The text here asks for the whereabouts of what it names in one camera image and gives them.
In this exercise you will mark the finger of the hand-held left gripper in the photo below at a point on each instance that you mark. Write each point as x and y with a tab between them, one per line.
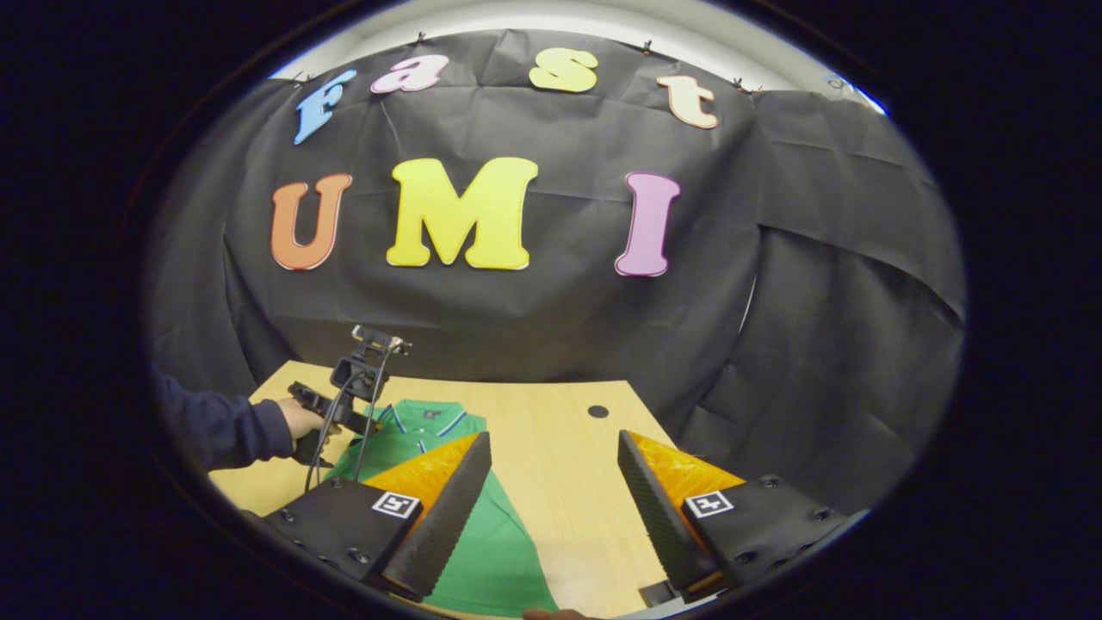
353	415

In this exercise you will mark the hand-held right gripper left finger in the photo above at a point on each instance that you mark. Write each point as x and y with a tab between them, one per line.
448	525

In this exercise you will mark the green T-shirt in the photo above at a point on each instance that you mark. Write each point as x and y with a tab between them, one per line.
499	560

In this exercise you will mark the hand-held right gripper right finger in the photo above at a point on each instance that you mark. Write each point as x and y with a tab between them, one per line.
659	517

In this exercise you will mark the black backdrop cloth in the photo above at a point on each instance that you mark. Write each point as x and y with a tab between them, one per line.
534	327

